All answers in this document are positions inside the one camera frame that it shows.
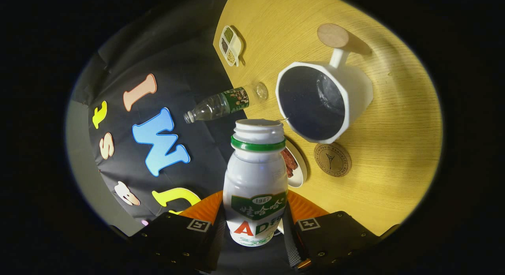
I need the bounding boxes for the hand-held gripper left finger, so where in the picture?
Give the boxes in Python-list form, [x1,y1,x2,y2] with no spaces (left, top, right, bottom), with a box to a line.
[130,190,227,272]

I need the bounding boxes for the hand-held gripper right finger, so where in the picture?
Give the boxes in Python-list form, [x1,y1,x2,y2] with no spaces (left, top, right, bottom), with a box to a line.
[282,190,382,274]

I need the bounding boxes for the white juice bottle green label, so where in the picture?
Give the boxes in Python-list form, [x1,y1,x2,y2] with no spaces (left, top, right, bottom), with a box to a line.
[223,118,288,247]

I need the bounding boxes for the round cork coaster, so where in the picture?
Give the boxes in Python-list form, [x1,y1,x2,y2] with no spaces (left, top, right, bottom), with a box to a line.
[314,142,352,178]

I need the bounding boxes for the white cup wooden handle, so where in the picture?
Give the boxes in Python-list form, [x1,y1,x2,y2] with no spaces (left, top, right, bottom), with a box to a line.
[275,23,374,144]

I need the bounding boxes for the clear plastic water bottle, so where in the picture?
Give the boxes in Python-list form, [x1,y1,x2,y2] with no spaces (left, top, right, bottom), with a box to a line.
[184,82,269,124]

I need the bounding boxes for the white round plate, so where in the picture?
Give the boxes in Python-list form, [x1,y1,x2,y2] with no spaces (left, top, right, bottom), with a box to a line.
[281,139,308,188]

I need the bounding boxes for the red dried meat slices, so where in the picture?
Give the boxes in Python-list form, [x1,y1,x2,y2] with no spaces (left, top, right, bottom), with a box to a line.
[281,149,299,178]

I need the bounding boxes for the wooden table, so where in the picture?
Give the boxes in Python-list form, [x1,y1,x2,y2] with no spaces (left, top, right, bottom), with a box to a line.
[213,0,443,237]

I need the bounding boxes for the black backdrop cloth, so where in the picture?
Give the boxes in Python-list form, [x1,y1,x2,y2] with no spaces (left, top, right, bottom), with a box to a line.
[71,0,253,228]

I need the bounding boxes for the white divided dish with grains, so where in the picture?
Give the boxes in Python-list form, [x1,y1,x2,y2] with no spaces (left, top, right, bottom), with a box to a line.
[219,25,244,67]

